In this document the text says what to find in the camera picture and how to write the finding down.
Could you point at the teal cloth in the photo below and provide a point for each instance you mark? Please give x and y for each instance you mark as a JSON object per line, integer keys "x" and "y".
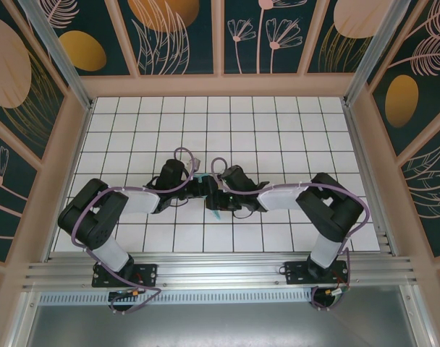
{"x": 202, "y": 177}

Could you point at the yellow power connector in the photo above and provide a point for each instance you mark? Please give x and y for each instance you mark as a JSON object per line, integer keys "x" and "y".
{"x": 135, "y": 292}
{"x": 330, "y": 291}

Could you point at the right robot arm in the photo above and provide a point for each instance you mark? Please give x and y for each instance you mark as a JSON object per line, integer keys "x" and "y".
{"x": 336, "y": 213}

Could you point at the grey metal sheet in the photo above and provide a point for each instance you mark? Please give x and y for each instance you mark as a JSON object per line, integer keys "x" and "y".
{"x": 220, "y": 329}

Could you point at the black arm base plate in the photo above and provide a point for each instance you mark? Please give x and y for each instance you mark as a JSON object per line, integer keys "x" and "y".
{"x": 147, "y": 274}
{"x": 296, "y": 273}

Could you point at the aluminium corner post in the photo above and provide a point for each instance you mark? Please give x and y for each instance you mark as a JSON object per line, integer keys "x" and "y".
{"x": 62, "y": 61}
{"x": 372, "y": 54}

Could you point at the aluminium mounting rail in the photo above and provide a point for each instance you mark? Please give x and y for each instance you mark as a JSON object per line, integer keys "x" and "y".
{"x": 220, "y": 271}

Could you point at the aluminium side rail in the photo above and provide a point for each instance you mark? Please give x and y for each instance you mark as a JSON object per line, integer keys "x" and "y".
{"x": 368, "y": 180}

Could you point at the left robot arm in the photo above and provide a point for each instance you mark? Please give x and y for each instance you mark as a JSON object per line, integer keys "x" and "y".
{"x": 93, "y": 220}

